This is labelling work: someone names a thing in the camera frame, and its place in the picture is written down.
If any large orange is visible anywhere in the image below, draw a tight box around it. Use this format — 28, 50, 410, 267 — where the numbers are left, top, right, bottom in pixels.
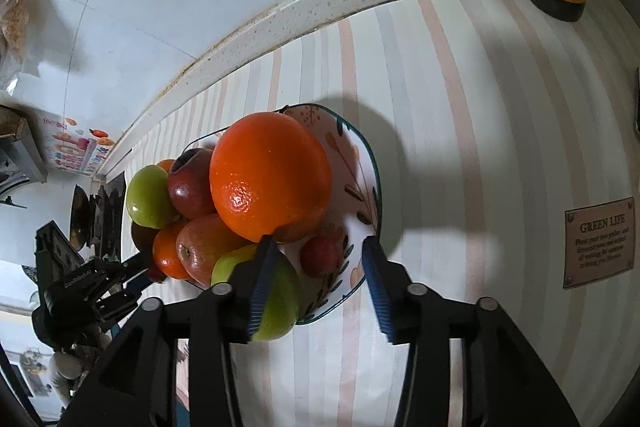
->
153, 220, 190, 280
209, 112, 332, 243

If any green apple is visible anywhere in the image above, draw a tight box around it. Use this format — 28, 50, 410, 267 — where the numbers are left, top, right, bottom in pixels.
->
210, 244, 300, 341
126, 165, 178, 230

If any red yellow apple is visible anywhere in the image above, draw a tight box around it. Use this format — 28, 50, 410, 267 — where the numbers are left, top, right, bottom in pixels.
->
176, 215, 250, 288

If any dark red apple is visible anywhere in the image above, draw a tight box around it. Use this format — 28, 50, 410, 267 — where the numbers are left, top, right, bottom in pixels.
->
167, 147, 216, 220

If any small brown orange fruit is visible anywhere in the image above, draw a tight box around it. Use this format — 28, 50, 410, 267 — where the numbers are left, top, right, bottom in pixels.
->
130, 222, 165, 283

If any orange persimmon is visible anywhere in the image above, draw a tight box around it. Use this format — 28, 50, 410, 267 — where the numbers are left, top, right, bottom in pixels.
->
157, 158, 175, 172

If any colourful fruit sticker sheet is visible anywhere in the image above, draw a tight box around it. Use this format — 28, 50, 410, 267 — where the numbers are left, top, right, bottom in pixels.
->
34, 109, 118, 176

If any brown green life label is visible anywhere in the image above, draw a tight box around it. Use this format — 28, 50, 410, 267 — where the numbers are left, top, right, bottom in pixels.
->
563, 196, 636, 289

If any white floral deer plate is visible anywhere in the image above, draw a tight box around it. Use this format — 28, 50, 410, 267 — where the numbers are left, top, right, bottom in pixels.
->
211, 104, 382, 326

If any striped cat print tablecloth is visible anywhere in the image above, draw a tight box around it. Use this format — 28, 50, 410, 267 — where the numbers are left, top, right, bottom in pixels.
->
124, 0, 639, 426

